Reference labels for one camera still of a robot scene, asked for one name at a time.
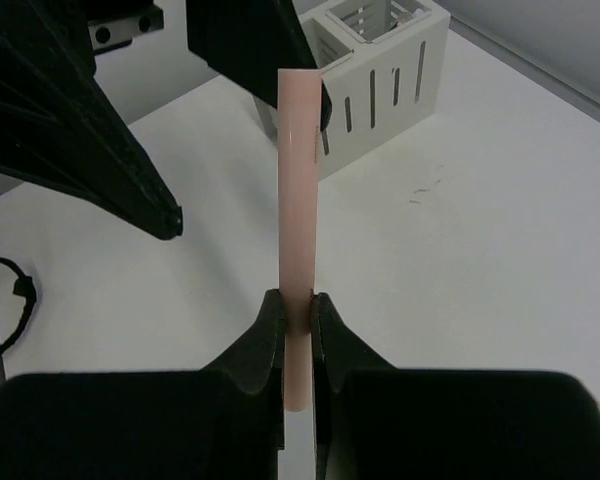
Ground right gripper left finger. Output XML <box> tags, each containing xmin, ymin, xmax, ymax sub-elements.
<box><xmin>0</xmin><ymin>290</ymin><xmax>285</xmax><ymax>479</ymax></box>

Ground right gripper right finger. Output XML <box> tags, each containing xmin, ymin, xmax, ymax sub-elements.
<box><xmin>311</xmin><ymin>293</ymin><xmax>600</xmax><ymax>479</ymax></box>

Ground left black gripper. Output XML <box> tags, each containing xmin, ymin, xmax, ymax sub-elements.
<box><xmin>0</xmin><ymin>0</ymin><xmax>318</xmax><ymax>240</ymax></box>

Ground pink makeup stick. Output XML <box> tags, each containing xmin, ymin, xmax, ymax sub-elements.
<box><xmin>277</xmin><ymin>69</ymin><xmax>322</xmax><ymax>412</ymax></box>

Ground white slotted organizer box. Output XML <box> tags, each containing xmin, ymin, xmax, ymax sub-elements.
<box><xmin>299</xmin><ymin>0</ymin><xmax>450</xmax><ymax>178</ymax></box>

